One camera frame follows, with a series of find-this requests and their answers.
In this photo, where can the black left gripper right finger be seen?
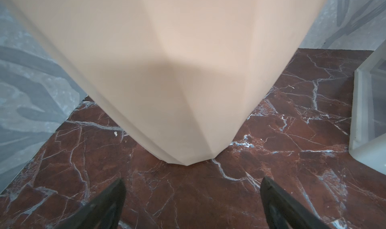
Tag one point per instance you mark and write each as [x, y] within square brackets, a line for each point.
[282, 211]

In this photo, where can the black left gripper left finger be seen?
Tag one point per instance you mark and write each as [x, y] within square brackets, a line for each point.
[103, 212]

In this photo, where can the white plastic drawer organizer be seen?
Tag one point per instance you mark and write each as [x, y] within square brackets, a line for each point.
[367, 142]

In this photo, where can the beige faceted flower pot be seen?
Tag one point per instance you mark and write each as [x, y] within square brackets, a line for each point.
[179, 76]

